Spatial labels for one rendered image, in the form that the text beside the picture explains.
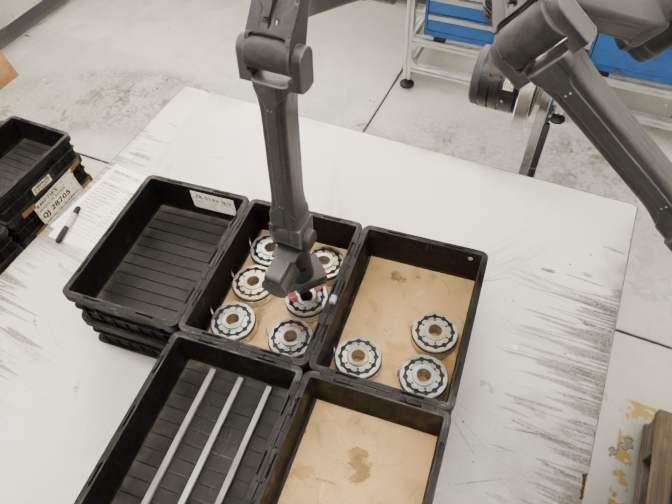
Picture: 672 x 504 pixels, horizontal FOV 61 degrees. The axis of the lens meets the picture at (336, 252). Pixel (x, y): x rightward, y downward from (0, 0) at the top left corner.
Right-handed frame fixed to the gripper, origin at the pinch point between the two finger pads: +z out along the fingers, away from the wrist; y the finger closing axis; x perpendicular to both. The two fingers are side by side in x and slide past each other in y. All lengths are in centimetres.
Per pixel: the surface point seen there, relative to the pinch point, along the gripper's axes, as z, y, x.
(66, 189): 47, -57, 115
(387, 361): 3.9, 9.6, -22.1
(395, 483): 2.6, -1.4, -45.5
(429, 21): 59, 128, 151
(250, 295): 1.0, -11.6, 6.4
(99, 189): 18, -40, 77
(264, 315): 3.8, -10.5, 1.5
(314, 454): 2.4, -13.2, -33.4
